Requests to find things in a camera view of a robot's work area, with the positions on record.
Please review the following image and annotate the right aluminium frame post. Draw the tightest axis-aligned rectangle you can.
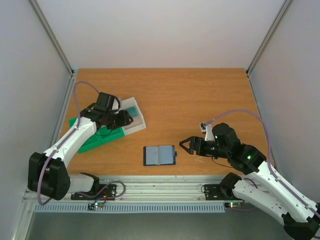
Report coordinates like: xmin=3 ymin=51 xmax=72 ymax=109
xmin=245 ymin=0 xmax=294 ymax=76

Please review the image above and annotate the white plastic tray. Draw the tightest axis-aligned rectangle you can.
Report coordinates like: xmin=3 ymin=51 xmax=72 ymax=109
xmin=120 ymin=97 xmax=147 ymax=136

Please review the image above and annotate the aluminium frame post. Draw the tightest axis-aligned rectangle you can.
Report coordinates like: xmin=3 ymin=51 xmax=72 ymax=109
xmin=27 ymin=0 xmax=76 ymax=76
xmin=245 ymin=0 xmax=294 ymax=76

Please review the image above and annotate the aluminium front rail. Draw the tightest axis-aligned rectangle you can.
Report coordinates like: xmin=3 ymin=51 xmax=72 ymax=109
xmin=23 ymin=174 xmax=298 ymax=203

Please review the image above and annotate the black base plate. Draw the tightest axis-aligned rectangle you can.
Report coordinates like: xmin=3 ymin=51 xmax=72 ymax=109
xmin=70 ymin=184 xmax=117 ymax=201
xmin=200 ymin=184 xmax=232 ymax=201

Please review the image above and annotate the right small circuit board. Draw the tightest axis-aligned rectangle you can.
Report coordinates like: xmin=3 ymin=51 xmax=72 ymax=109
xmin=224 ymin=201 xmax=243 ymax=209

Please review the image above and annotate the teal card in white tray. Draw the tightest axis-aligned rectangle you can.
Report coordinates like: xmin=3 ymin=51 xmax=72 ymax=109
xmin=125 ymin=106 xmax=139 ymax=118

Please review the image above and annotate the green plastic tray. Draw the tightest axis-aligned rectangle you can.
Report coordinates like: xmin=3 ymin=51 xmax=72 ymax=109
xmin=65 ymin=117 xmax=125 ymax=153

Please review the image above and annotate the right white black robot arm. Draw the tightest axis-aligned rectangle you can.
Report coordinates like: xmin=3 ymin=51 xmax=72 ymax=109
xmin=179 ymin=123 xmax=320 ymax=240

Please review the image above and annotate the left small circuit board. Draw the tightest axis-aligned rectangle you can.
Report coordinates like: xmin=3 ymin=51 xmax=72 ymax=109
xmin=87 ymin=202 xmax=104 ymax=211

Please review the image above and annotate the dark blue card holder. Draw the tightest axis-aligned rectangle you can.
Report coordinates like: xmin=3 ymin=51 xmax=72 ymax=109
xmin=143 ymin=145 xmax=177 ymax=167

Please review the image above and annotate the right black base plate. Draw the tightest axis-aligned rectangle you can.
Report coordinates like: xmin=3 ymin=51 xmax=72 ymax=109
xmin=200 ymin=184 xmax=232 ymax=201

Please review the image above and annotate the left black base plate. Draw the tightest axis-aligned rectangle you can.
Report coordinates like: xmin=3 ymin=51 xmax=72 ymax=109
xmin=70 ymin=184 xmax=117 ymax=201

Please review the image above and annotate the grey slotted cable duct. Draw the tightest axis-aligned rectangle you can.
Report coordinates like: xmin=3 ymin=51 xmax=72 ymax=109
xmin=34 ymin=202 xmax=225 ymax=214

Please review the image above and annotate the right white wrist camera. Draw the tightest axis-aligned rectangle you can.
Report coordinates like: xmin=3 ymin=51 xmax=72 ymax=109
xmin=200 ymin=122 xmax=215 ymax=141

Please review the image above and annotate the left aluminium frame post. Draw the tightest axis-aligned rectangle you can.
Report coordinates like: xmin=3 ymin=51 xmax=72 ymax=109
xmin=27 ymin=0 xmax=76 ymax=76

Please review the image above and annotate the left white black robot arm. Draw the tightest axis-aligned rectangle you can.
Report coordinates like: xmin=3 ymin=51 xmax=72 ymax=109
xmin=27 ymin=92 xmax=134 ymax=206

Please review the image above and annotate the small circuit board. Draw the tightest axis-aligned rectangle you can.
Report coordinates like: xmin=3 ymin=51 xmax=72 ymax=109
xmin=87 ymin=202 xmax=104 ymax=211
xmin=224 ymin=201 xmax=243 ymax=209

